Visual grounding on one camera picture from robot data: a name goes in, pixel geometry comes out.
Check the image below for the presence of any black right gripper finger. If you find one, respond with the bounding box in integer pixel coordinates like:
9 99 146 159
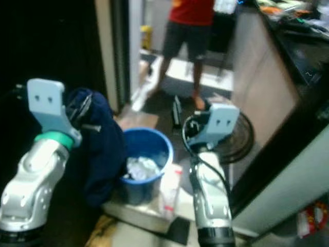
173 96 184 127

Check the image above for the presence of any navy blue garment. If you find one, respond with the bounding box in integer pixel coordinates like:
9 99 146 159
66 87 130 208

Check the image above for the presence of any blue plastic bucket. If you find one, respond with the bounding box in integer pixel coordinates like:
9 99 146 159
118 127 175 206

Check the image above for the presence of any black floor fan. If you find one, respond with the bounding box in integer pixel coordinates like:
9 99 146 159
172 97 255 165

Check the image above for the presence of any white cloth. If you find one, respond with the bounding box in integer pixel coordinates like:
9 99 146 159
125 155 161 181

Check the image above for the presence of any beige counter with black top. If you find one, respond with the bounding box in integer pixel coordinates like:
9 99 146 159
229 0 329 157

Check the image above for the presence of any clear plastic bottle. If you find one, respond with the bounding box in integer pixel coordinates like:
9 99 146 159
159 163 184 220

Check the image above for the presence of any yellow container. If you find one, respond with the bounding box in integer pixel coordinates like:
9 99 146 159
141 24 153 51

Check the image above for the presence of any person in red shirt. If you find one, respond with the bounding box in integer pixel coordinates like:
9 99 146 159
141 0 217 111

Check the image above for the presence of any metal platform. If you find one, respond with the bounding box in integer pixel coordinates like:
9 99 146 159
102 198 191 245

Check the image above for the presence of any white cabinet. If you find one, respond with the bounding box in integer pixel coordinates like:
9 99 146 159
230 122 329 238

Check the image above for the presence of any red snack packet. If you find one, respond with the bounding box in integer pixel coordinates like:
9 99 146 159
297 201 329 239

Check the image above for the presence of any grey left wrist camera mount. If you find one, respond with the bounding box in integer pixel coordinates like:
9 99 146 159
26 78 83 149

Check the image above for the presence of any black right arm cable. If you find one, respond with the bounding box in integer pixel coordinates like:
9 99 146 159
181 116 233 204

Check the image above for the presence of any door frame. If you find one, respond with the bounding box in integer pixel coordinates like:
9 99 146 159
95 0 132 113

